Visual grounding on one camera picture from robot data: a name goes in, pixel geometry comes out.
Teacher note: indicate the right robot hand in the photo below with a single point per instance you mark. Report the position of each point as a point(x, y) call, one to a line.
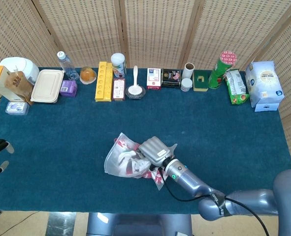
point(153, 150)

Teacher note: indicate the red white printed garment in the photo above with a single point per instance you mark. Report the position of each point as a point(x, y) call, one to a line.
point(131, 164)

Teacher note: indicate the frosted plastic zip bag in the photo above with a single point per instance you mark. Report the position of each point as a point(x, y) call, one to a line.
point(113, 159)

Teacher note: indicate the green snack bag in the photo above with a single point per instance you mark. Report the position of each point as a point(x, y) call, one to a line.
point(236, 86)

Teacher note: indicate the white blue flour bag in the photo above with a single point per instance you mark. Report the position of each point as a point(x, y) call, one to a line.
point(263, 83)

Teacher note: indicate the patterned dark bowl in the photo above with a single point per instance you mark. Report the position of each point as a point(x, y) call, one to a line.
point(140, 94)

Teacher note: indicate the clear blue plastic box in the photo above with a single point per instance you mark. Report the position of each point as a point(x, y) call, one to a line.
point(17, 108)

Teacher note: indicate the white rice spoon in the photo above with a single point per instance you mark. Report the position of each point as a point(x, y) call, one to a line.
point(134, 88)

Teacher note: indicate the dark red small box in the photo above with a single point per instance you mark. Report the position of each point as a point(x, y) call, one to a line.
point(119, 89)

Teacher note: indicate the red white card box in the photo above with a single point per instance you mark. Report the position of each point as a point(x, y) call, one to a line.
point(153, 78)

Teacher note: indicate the blue carpet mat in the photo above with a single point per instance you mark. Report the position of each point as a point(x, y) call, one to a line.
point(61, 147)

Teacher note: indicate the small white jar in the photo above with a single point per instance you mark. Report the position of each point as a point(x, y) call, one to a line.
point(186, 84)

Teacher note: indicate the dark stacked boxes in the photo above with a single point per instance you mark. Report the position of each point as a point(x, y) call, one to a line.
point(171, 78)

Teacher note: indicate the grey robot torso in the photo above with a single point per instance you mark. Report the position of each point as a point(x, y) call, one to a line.
point(140, 225)

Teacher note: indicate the brown paper pouch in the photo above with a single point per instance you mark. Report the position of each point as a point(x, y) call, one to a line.
point(18, 84)

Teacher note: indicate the green yellow sponge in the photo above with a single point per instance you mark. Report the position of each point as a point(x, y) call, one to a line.
point(200, 81)

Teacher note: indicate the yellow egg tray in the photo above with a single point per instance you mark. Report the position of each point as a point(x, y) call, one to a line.
point(103, 83)

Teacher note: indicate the white paper roll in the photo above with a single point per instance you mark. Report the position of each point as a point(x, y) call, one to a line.
point(188, 71)

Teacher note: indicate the white can green label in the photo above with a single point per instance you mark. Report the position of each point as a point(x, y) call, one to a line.
point(118, 65)

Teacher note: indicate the beige lidded food container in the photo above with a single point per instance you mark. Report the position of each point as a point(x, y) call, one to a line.
point(48, 86)

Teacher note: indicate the white rice cooker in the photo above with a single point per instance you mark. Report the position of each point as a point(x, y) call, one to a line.
point(24, 66)

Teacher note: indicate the orange jelly cup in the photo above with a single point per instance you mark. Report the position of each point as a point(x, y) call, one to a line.
point(88, 75)

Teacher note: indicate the green chips can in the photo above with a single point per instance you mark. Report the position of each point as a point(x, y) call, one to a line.
point(220, 71)

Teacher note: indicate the purple box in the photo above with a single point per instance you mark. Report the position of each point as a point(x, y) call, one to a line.
point(68, 88)

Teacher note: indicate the clear plastic water bottle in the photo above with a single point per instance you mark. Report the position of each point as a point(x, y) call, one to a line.
point(67, 66)

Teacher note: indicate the wicker folding screen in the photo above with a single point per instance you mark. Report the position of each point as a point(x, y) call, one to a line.
point(160, 29)

